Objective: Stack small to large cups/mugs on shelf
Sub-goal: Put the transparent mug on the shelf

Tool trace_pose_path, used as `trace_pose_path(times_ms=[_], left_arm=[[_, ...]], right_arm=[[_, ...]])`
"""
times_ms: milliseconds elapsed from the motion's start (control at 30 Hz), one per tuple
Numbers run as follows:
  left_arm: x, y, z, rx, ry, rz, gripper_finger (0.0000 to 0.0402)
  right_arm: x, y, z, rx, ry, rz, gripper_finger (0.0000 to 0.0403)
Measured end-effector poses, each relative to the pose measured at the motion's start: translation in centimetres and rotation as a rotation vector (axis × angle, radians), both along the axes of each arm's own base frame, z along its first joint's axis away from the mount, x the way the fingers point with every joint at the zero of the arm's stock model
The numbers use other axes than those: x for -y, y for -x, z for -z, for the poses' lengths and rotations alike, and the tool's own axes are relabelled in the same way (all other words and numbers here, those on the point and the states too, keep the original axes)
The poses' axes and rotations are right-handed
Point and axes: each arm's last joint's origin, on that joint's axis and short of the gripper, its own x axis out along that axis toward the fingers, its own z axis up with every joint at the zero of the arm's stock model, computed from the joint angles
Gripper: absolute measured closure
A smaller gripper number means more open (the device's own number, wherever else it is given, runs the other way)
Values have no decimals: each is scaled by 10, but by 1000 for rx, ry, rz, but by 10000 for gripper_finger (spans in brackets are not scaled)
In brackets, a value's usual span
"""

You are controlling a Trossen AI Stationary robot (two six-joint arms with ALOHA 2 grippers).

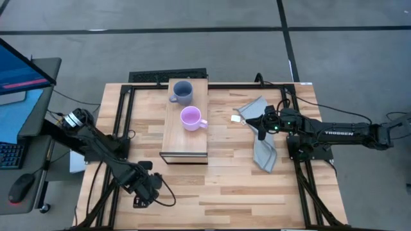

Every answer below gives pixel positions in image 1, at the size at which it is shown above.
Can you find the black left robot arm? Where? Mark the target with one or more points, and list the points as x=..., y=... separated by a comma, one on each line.
x=96, y=144

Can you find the black computer mouse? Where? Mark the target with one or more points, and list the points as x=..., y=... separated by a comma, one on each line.
x=20, y=187

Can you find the grey cloth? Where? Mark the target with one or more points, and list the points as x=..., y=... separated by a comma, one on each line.
x=265, y=154

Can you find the black metal table frame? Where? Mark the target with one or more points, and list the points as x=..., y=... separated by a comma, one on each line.
x=144, y=87

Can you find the light blue desk mat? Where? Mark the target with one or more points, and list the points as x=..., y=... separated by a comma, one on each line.
x=13, y=118

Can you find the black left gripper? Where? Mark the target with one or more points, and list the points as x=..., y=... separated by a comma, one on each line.
x=144, y=186

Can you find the wooden shelf with black legs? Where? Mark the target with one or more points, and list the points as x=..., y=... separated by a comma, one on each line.
x=183, y=144

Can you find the dark grey desk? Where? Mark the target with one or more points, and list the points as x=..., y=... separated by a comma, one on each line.
x=48, y=96

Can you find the pink plastic mug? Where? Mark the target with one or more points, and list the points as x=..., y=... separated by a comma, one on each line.
x=191, y=118

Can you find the grey-blue ceramic mug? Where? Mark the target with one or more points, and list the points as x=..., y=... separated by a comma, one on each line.
x=183, y=91

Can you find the black keyboard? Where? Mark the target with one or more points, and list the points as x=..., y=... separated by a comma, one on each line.
x=11, y=155

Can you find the white box under table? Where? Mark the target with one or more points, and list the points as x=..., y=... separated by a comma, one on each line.
x=77, y=163

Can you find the computer monitor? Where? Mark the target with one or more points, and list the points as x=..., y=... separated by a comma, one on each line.
x=19, y=70

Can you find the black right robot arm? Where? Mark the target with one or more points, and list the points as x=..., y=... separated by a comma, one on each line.
x=340, y=133

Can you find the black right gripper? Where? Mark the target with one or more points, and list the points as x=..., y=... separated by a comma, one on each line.
x=279, y=122

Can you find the black floor grille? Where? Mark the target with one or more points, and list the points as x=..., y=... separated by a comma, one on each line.
x=151, y=75

